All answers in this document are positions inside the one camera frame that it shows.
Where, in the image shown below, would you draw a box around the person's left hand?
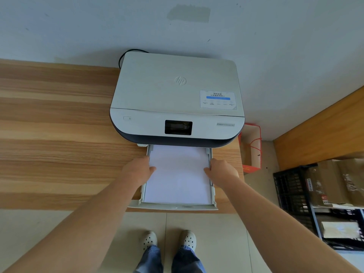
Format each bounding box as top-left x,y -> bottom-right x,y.
121,156 -> 157,187

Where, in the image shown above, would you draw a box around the person's right hand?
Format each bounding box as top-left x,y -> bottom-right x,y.
203,158 -> 239,187

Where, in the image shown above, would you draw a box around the white printer paper tray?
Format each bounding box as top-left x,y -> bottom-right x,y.
127,144 -> 219,211

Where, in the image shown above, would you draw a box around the person's right forearm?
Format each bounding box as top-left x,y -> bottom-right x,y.
217,176 -> 362,273

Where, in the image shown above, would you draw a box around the person's left forearm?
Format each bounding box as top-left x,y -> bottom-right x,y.
0,169 -> 140,273

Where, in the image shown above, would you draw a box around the white paper stack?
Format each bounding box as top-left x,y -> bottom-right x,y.
144,145 -> 211,205

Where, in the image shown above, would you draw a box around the red paper bag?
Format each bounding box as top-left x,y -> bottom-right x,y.
238,123 -> 262,174

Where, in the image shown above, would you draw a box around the white right clog shoe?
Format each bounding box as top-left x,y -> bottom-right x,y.
178,230 -> 197,251

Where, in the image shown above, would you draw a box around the white clog shoe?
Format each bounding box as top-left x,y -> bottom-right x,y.
178,230 -> 197,251
142,231 -> 158,253

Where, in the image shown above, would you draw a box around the white left clog shoe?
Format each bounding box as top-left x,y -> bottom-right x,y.
142,231 -> 158,253

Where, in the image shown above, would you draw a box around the white label sticker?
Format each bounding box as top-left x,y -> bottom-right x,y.
200,90 -> 238,110

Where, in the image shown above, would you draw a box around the white inkjet printer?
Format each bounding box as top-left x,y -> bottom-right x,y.
109,51 -> 246,149

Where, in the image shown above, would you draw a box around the black plastic crate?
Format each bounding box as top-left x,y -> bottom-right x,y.
273,164 -> 322,237
312,207 -> 364,251

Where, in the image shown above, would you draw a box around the blue jeans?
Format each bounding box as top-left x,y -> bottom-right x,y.
133,245 -> 207,273

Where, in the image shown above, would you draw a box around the brown cardboard box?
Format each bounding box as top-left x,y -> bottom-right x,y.
305,159 -> 347,207
338,157 -> 364,208

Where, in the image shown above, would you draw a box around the wooden cabinet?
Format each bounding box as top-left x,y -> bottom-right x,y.
273,85 -> 364,171

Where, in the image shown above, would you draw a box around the beige wrapped package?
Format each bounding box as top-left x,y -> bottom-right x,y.
321,221 -> 361,239

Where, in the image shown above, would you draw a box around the black power cable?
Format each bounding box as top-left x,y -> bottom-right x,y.
118,49 -> 149,69

